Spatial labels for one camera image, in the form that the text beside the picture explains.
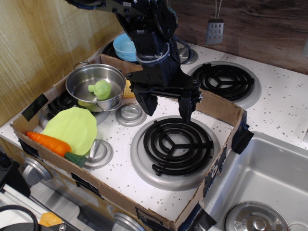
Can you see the green toy broccoli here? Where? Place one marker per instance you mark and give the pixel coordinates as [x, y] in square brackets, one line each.
[100, 89]

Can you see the orange sponge piece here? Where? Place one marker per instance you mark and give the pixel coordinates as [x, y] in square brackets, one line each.
[49, 219]

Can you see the grey oven knob bottom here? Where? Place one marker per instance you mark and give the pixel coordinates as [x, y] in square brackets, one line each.
[123, 222]

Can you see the front right black burner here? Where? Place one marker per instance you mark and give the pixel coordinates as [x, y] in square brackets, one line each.
[176, 148]

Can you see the metal pot lid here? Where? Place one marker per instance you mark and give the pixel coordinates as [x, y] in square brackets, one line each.
[254, 216]

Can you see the grey front stove knob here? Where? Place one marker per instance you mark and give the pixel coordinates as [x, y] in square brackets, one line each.
[100, 154]

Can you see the yellow toy corn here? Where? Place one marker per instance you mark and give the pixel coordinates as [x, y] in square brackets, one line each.
[127, 93]

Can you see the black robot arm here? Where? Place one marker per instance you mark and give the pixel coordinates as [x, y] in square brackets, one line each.
[151, 25]

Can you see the light green plastic plate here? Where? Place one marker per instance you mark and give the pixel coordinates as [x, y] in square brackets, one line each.
[75, 126]

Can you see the brown cardboard fence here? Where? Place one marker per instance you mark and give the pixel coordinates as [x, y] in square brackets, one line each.
[127, 184]

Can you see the hanging metal spatula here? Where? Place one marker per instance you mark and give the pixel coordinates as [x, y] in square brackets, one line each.
[215, 26]

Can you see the grey oven knob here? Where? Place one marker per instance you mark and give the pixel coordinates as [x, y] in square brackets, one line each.
[35, 172]
[123, 222]

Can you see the front left black burner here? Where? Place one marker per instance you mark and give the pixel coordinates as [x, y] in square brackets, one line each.
[61, 103]

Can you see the orange toy carrot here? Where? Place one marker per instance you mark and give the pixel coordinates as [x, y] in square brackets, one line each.
[57, 146]

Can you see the back right black burner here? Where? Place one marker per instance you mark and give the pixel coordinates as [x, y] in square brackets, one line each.
[228, 81]

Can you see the black burner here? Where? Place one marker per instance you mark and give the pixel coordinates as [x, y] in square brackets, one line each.
[109, 50]
[61, 103]
[176, 148]
[228, 81]

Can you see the back left black burner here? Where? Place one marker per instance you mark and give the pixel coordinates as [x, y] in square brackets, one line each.
[109, 50]

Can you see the light blue bowl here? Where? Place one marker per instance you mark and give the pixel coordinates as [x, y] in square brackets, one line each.
[124, 48]

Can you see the grey centre stove knob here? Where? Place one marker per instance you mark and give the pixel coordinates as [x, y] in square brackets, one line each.
[130, 115]

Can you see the stainless steel sink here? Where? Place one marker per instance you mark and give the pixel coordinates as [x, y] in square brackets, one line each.
[270, 172]

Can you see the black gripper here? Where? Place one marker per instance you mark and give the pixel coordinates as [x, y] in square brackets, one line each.
[161, 76]

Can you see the grey oven knob left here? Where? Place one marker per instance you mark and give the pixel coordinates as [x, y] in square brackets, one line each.
[35, 172]

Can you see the stainless steel pot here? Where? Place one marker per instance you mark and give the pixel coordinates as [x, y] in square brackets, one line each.
[78, 81]

